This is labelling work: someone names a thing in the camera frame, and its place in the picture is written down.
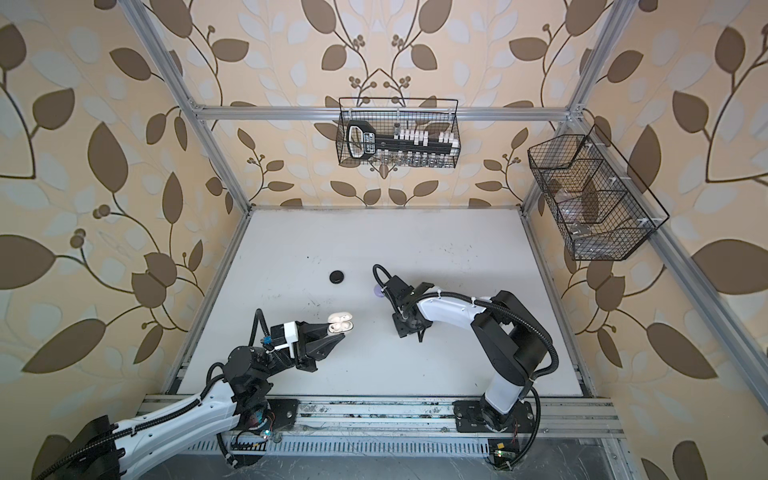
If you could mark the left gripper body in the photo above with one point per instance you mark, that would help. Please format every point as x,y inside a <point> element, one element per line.
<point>308,367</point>

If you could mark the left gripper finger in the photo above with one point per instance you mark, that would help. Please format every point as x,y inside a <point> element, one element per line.
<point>314,330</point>
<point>319,349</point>

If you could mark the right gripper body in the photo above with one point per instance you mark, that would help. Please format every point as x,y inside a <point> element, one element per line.
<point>402,326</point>

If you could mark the beige earbud case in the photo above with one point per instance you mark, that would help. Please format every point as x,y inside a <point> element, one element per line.
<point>339,323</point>

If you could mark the black round earbud case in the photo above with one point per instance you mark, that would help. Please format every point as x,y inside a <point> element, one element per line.
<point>336,277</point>

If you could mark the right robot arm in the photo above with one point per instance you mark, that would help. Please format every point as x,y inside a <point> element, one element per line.
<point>517,346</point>

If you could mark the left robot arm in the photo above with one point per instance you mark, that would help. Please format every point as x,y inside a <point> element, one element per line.
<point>233,399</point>

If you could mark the black tool in basket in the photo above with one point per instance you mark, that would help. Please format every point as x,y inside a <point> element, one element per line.
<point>364,142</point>

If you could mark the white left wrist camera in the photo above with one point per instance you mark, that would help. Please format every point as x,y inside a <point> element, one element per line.
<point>282,338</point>

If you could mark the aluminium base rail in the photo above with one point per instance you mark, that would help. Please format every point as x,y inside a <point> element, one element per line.
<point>409,416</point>

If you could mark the back wall wire basket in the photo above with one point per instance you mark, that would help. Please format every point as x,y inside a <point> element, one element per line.
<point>432,114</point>

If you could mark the wall wire basket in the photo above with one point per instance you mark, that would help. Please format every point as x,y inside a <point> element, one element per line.
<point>432,114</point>
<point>602,207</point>

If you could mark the right wall wire basket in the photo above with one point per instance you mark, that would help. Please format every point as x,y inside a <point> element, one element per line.
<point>602,207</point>

